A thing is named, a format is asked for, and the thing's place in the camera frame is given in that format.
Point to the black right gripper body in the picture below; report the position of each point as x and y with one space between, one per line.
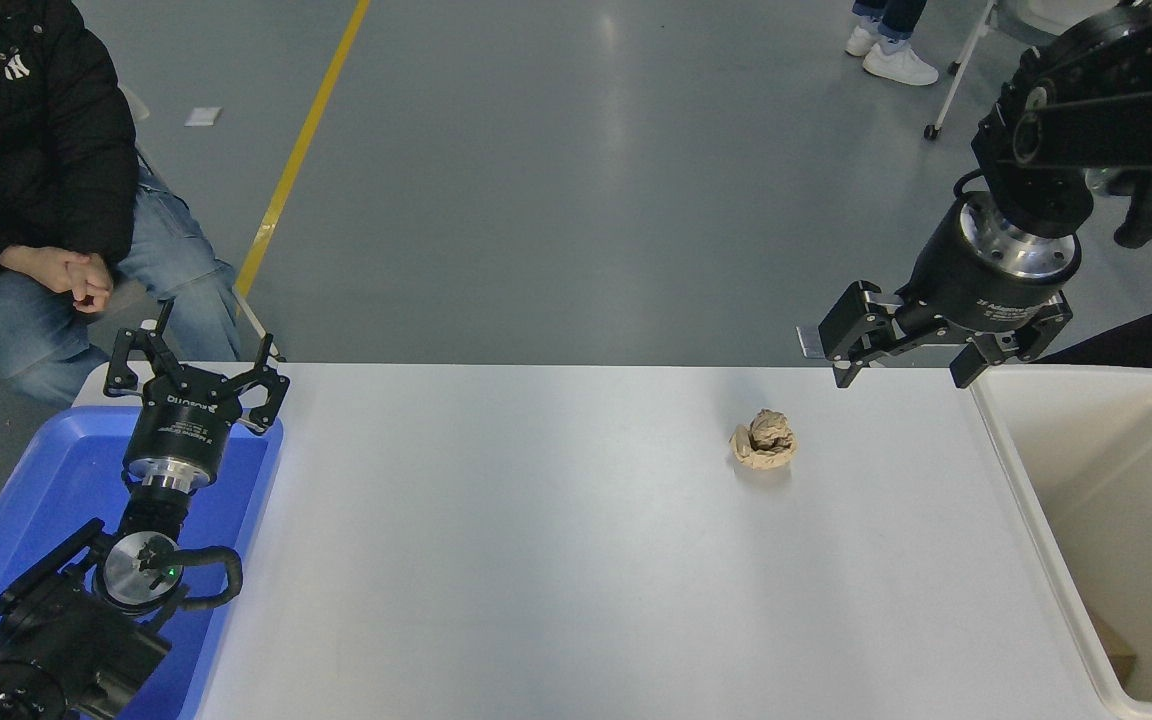
976 295

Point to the person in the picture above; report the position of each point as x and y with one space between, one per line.
898 62
26 140

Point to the blue plastic tray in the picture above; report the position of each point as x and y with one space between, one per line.
66 480

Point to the large pale plastic bin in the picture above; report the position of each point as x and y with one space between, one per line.
1116 480

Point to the crumpled tan paper ball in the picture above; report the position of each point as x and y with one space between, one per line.
764 440

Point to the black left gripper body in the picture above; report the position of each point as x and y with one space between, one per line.
181 420

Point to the person's left hand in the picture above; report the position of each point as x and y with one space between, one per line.
96 285

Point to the person's right hand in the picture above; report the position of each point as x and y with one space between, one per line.
36 266

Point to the white wheeled chair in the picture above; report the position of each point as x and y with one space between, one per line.
1046 10

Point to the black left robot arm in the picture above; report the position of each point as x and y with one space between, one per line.
56 630

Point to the metal floor plate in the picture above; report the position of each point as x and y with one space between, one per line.
810 342

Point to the grey wheeled chair frame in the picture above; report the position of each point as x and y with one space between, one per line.
258 325

